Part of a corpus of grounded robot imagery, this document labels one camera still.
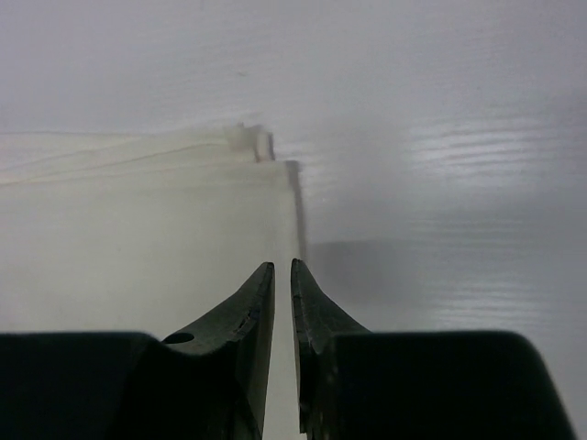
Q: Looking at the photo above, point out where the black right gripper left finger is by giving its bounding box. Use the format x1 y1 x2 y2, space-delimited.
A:
162 262 275 439

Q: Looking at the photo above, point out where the white cloth napkin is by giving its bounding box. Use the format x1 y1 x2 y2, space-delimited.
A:
1 125 304 439

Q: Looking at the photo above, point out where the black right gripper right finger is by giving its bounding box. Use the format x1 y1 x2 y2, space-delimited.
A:
290 258 370 435

